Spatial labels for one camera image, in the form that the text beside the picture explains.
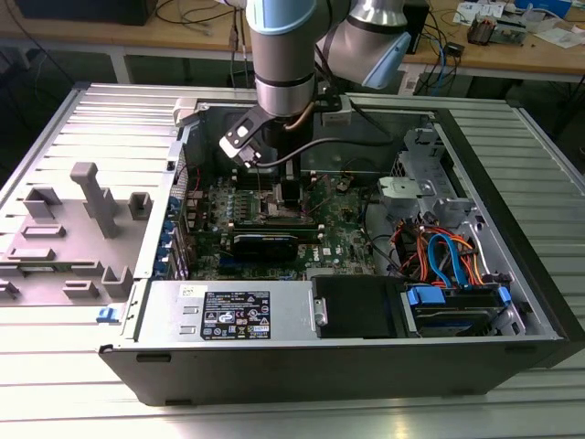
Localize orange wire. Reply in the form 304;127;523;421
392;219;486;288

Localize silver power supply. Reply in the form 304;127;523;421
135;278;319;343

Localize green motherboard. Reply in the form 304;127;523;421
185;171;380;281

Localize metal socket cover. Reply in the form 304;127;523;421
301;173;334;216

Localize black camera cable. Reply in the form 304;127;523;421
246;136;394;171

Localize blue flat wire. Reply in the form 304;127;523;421
427;232;467;289

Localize small metal heatsink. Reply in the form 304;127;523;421
466;13;497;46

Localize green circuit board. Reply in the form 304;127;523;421
495;16;527;47

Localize CPU socket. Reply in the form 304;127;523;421
256;189;312;224

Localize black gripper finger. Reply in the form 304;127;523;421
281;160;303;209

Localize black RAM slot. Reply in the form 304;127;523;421
231;168;317;178
231;177;317;189

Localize white paper sheets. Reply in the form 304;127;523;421
533;26;585;49

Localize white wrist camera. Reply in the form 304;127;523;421
218;107;264;171

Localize wooden workbench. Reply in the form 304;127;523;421
0;0;585;86

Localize black and silver PC case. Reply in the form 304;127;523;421
98;93;585;408

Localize black graphics card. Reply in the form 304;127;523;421
231;231;299;264

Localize hard disk in blue carrier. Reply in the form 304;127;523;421
400;283;513;339

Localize grey parts rack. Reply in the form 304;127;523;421
0;161;154;307

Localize black monitor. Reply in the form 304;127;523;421
16;0;152;27

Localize grey metal bracket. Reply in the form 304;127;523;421
378;176;431;216

